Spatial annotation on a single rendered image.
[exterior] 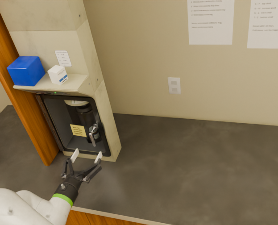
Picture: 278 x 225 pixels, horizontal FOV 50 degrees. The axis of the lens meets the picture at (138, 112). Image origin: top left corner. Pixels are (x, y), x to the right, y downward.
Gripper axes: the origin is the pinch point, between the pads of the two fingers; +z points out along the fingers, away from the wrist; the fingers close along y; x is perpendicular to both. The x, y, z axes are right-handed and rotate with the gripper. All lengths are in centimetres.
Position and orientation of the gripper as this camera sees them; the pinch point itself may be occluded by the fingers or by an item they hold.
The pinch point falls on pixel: (88, 154)
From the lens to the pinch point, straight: 146.8
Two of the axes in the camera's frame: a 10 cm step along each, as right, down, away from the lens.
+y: -9.5, -0.8, 3.0
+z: 2.8, -6.4, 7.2
